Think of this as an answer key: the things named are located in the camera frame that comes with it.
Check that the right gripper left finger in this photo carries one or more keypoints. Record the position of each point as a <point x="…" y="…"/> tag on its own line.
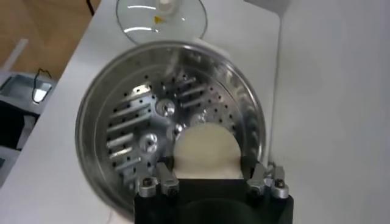
<point x="163" y="176"/>

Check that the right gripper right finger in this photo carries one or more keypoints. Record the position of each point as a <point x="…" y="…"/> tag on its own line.
<point x="259" y="179"/>

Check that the white steamed baozi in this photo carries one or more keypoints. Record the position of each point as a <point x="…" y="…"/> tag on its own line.
<point x="207" y="149"/>

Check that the perforated steel steamer basket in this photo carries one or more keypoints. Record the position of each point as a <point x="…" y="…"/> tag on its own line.
<point x="137" y="121"/>

